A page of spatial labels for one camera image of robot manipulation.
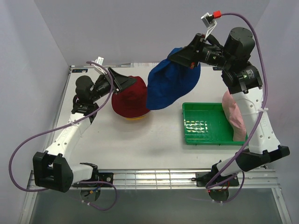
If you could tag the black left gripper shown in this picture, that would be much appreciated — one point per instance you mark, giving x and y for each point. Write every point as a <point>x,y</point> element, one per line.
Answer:
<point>121,81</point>

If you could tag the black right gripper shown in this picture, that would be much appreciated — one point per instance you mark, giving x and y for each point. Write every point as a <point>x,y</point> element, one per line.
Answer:
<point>188,55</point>

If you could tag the dark red beanie hat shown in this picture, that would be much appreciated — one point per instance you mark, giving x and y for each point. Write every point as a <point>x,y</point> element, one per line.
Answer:
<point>131,103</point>

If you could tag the blue beanie hat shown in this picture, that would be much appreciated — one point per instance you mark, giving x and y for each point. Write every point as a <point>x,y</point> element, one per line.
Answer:
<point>169,81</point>

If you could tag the yellow bucket hat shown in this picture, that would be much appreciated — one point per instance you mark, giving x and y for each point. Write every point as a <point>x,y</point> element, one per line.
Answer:
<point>136,118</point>

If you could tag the pink hat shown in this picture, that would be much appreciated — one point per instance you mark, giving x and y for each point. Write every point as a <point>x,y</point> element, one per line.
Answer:
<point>234,117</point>

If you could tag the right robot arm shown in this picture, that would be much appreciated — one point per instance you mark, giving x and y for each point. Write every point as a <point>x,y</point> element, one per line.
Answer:
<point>248,90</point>

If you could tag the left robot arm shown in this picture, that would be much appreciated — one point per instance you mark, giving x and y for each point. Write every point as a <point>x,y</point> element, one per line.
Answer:
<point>51,167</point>

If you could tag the paper label strip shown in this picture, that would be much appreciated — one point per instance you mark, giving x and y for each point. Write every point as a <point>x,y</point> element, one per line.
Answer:
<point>144,64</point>

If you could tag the green plastic tray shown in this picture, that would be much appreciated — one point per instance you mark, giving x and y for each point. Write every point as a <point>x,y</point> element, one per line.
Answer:
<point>206,124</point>

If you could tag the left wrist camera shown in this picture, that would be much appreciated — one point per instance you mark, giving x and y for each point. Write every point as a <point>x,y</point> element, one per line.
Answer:
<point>99,60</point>

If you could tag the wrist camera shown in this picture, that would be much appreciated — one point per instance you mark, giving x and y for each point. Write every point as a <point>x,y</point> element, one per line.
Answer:
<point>210,23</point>
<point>99,60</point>

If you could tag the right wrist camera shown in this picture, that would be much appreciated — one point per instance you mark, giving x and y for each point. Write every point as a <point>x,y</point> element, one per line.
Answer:
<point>210,23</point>

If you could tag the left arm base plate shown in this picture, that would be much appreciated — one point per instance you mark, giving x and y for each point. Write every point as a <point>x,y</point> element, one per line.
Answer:
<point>99,177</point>

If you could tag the aluminium front rail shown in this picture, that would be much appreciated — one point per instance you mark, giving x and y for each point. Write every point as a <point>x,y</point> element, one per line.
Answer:
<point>130,179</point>

